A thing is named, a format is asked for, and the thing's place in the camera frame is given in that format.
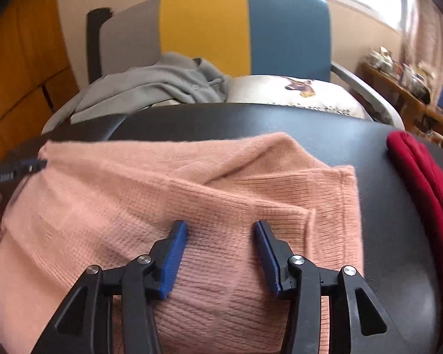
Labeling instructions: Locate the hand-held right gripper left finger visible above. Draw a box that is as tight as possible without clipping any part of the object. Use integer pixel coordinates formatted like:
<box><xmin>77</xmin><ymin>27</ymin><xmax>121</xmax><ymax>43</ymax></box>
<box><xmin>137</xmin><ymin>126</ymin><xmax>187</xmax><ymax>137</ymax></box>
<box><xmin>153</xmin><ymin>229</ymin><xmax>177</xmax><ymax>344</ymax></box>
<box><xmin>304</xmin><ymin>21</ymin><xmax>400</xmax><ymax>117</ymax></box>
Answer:
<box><xmin>33</xmin><ymin>219</ymin><xmax>189</xmax><ymax>354</ymax></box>

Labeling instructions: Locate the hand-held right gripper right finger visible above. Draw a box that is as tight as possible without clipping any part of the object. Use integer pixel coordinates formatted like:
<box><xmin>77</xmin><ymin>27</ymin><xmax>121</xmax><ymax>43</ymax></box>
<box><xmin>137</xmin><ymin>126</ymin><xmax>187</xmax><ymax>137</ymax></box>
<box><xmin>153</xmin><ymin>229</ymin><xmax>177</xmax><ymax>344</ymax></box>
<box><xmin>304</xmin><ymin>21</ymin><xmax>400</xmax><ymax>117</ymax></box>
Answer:
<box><xmin>253</xmin><ymin>220</ymin><xmax>403</xmax><ymax>354</ymax></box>

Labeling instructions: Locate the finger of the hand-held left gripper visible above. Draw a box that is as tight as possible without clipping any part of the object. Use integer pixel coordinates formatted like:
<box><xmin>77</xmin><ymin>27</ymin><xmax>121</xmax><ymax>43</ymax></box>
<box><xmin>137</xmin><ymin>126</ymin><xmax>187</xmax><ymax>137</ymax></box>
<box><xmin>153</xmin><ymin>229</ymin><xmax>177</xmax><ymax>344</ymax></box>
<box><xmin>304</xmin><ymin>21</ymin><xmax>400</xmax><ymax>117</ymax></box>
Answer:
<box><xmin>0</xmin><ymin>158</ymin><xmax>48</xmax><ymax>187</ymax></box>

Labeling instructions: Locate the pink knit sweater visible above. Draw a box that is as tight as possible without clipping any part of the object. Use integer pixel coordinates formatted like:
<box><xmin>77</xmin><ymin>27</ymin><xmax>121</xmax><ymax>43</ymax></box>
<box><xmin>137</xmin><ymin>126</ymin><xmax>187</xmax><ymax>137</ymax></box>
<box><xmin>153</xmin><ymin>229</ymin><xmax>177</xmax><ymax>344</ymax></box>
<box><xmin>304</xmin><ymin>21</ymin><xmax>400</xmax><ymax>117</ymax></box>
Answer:
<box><xmin>0</xmin><ymin>132</ymin><xmax>364</xmax><ymax>354</ymax></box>

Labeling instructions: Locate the orange wooden wardrobe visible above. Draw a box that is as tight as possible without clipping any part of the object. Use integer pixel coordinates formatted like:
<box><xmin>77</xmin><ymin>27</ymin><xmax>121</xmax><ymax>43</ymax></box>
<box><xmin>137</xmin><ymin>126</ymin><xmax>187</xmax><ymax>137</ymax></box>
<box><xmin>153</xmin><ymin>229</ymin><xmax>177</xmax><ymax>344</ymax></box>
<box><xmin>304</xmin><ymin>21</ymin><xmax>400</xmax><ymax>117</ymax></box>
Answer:
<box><xmin>0</xmin><ymin>0</ymin><xmax>80</xmax><ymax>166</ymax></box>

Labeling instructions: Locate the grey garment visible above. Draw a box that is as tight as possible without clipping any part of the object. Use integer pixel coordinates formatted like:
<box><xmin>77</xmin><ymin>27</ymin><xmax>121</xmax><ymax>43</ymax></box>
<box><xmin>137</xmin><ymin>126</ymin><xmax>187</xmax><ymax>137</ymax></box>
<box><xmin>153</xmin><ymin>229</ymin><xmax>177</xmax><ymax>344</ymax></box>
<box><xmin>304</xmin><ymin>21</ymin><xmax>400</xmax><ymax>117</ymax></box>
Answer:
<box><xmin>70</xmin><ymin>52</ymin><xmax>231</xmax><ymax>124</ymax></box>

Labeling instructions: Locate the white printed pillow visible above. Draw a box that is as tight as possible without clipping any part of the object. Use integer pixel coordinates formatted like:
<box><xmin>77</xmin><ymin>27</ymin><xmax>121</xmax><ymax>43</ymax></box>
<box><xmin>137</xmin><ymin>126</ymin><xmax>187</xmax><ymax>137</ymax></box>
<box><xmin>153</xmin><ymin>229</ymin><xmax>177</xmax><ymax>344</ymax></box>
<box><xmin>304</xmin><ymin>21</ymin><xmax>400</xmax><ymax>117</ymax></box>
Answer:
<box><xmin>227</xmin><ymin>74</ymin><xmax>372</xmax><ymax>119</ymax></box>

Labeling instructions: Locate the red garment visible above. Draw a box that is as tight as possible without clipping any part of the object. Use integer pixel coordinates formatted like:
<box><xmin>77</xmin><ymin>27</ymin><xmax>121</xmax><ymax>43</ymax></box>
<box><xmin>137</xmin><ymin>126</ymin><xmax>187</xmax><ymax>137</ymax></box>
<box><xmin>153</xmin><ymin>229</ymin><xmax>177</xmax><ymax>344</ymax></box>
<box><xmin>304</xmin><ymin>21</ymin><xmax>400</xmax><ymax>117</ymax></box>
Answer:
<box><xmin>386</xmin><ymin>131</ymin><xmax>443</xmax><ymax>343</ymax></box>

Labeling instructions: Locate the wooden side table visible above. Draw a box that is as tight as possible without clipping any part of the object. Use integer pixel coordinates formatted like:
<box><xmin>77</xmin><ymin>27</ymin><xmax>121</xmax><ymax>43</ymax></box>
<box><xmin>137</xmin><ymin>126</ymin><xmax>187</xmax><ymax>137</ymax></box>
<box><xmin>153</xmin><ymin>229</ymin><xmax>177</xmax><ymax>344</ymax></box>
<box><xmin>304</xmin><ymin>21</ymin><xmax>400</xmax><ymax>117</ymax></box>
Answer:
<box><xmin>362</xmin><ymin>62</ymin><xmax>443</xmax><ymax>144</ymax></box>

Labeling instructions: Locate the grey yellow blue armchair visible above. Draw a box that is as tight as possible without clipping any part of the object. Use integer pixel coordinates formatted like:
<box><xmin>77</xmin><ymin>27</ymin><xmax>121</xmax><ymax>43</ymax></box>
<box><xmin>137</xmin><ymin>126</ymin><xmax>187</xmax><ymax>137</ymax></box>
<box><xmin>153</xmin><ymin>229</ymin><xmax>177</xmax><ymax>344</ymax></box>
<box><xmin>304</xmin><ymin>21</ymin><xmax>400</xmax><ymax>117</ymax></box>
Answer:
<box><xmin>87</xmin><ymin>0</ymin><xmax>405</xmax><ymax>126</ymax></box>

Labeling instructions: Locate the cluster of bottles and boxes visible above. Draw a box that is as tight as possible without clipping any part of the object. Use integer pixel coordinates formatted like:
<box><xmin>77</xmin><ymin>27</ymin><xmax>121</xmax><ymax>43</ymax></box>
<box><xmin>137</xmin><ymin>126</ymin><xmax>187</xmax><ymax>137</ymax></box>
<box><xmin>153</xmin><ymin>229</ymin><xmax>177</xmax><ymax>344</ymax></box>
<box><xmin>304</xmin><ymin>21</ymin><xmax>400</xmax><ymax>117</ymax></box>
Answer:
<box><xmin>369</xmin><ymin>46</ymin><xmax>434</xmax><ymax>98</ymax></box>

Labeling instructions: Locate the floral curtain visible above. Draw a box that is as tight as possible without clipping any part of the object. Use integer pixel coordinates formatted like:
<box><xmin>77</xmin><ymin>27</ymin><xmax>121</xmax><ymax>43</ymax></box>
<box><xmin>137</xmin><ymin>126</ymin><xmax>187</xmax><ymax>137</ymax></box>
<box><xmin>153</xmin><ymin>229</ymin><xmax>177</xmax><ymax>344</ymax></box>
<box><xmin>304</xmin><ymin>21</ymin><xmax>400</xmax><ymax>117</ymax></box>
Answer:
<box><xmin>400</xmin><ymin>0</ymin><xmax>443</xmax><ymax>89</ymax></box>

